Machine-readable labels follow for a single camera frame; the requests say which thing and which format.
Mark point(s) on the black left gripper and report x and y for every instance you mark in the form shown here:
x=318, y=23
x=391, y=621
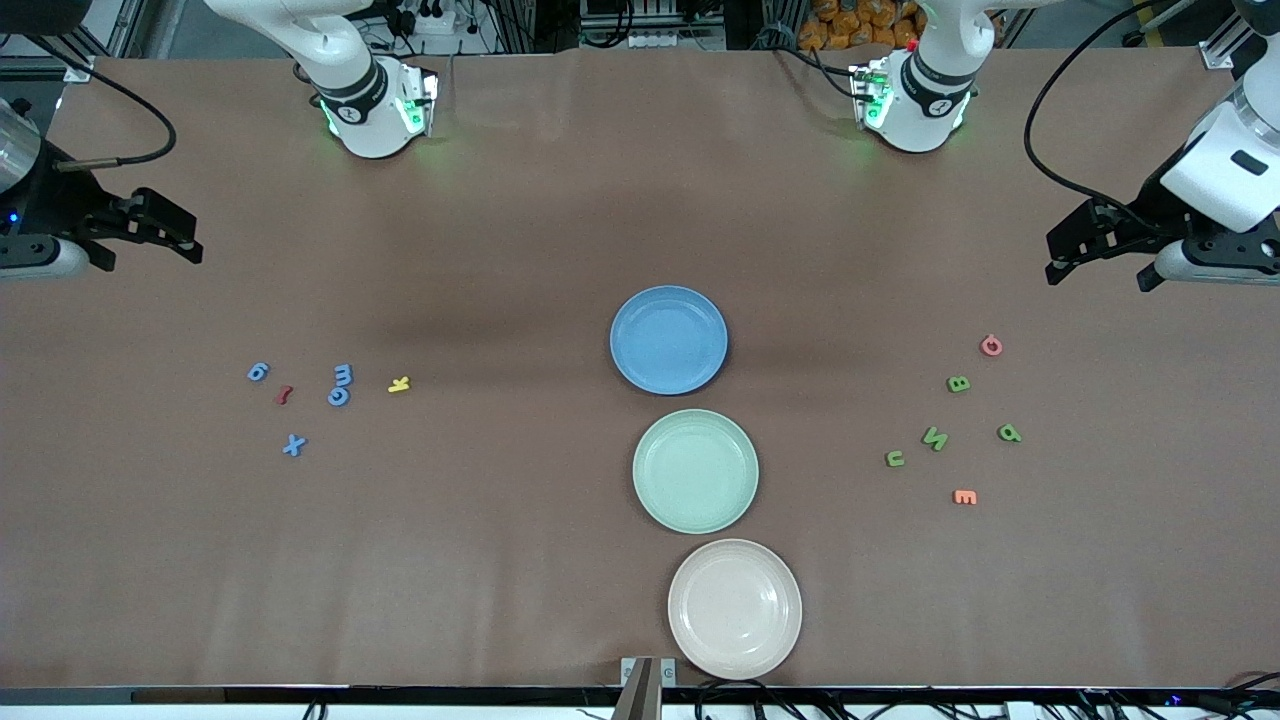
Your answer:
x=1146, y=214

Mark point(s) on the green plate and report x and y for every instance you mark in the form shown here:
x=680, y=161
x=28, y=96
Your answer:
x=695, y=471

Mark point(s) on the blue foam letter x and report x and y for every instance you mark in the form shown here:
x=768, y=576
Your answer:
x=294, y=445

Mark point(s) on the brown table cover sheet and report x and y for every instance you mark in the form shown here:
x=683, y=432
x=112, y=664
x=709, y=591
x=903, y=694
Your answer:
x=500, y=600

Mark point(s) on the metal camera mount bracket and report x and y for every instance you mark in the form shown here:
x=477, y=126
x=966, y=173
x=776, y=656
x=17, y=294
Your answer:
x=640, y=690

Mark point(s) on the blue foam letter c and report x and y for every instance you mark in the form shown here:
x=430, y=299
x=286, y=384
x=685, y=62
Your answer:
x=332, y=397

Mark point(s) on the long white power strip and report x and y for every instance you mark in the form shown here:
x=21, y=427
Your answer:
x=650, y=38

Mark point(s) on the blue plate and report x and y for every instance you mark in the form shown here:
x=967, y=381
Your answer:
x=668, y=340

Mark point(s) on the blue foam letter g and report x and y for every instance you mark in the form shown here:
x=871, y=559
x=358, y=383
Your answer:
x=257, y=373

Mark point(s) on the green foam letter N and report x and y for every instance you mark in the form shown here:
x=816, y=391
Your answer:
x=935, y=438

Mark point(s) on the pink plate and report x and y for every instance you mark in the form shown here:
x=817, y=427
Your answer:
x=735, y=609

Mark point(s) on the white power strip with plugs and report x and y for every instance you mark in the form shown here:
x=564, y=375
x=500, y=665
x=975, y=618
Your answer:
x=435, y=20

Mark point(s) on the orange net bag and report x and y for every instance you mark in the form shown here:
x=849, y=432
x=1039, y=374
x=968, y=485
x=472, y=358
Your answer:
x=850, y=20

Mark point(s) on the aluminium frame profile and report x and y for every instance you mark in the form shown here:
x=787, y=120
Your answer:
x=1218, y=55
x=78, y=68

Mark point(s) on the green foam letter B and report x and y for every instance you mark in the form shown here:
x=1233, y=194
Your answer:
x=958, y=384

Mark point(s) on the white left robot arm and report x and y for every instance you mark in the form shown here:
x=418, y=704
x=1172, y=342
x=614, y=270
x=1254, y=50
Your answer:
x=930, y=100

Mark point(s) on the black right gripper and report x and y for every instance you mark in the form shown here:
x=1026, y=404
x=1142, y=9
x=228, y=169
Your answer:
x=60, y=207

